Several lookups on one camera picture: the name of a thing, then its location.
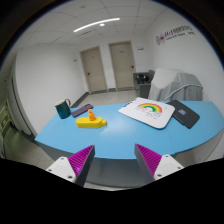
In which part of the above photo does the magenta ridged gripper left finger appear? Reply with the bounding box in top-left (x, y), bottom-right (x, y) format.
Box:
top-left (46, 145), bottom-right (95, 187)

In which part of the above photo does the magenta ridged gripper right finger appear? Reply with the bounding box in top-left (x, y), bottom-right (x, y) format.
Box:
top-left (134, 144), bottom-right (183, 184)

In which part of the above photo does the white rainbow tote bag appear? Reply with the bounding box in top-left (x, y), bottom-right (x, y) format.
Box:
top-left (119, 97), bottom-right (175, 129)

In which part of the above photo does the black notebook case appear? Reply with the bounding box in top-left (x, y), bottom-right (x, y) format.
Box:
top-left (169, 100), bottom-right (200, 129)

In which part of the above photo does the dark green mug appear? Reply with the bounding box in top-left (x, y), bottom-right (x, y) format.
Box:
top-left (55, 99), bottom-right (71, 119)

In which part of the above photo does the purple smartphone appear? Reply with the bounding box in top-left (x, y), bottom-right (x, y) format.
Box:
top-left (71, 104), bottom-right (93, 118)

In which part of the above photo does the grey covered sofa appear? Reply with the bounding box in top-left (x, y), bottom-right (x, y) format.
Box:
top-left (148, 68), bottom-right (203, 101)

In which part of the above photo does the dark grey armchair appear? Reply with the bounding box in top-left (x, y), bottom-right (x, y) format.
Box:
top-left (133, 70), bottom-right (155, 98)

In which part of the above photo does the right wooden door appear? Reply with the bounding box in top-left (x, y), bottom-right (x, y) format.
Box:
top-left (110, 42), bottom-right (135, 89)

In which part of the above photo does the wooden door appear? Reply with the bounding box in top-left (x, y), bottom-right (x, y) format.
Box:
top-left (110, 42), bottom-right (135, 89)
top-left (81, 47), bottom-right (107, 92)

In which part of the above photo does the left wooden door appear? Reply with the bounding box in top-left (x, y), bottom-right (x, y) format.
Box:
top-left (81, 47), bottom-right (107, 92)

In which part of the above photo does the ceiling strip light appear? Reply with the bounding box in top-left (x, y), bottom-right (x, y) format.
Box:
top-left (73, 18), bottom-right (120, 33)

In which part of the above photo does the white cable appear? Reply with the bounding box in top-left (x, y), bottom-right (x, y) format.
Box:
top-left (162, 83), bottom-right (204, 102)

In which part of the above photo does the wall logo sign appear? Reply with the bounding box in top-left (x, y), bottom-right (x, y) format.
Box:
top-left (156, 25), bottom-right (195, 45)

